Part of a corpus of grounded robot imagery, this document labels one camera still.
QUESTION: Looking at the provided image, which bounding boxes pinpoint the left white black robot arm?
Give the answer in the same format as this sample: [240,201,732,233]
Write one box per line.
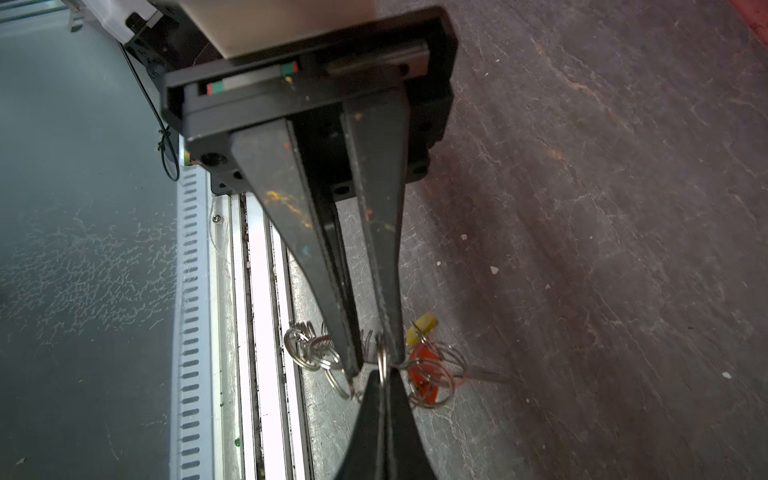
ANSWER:
[86,1,459,377]

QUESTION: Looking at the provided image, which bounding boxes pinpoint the keyring chain with keys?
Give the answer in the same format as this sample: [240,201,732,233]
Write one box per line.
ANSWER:
[283,311,511,410]

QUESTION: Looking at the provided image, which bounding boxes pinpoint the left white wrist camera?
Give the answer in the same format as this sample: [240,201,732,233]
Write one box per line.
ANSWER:
[179,0,377,59]

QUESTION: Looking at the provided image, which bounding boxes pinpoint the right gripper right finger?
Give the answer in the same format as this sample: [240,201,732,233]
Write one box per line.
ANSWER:
[384,368,436,480]

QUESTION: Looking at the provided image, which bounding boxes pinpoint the white slotted cable duct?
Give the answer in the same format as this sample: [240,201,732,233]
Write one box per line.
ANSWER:
[169,167,214,479]

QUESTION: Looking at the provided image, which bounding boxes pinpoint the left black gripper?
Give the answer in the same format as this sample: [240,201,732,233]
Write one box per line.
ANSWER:
[161,6,458,377]

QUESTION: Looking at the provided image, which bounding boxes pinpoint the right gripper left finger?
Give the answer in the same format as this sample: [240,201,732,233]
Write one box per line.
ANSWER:
[335,371,386,480]

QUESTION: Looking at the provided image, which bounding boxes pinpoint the aluminium front rail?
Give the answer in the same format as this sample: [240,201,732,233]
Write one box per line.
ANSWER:
[208,194,313,479]

